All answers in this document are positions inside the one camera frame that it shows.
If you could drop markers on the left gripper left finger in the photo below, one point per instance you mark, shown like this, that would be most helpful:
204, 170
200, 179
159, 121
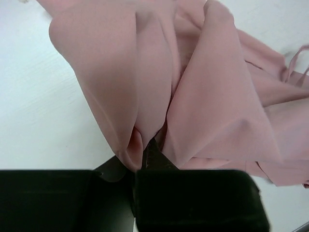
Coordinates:
67, 200

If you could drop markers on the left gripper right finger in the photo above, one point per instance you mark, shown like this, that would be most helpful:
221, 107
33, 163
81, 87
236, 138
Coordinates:
168, 199

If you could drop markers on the pink trousers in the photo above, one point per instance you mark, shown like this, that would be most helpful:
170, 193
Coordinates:
181, 72

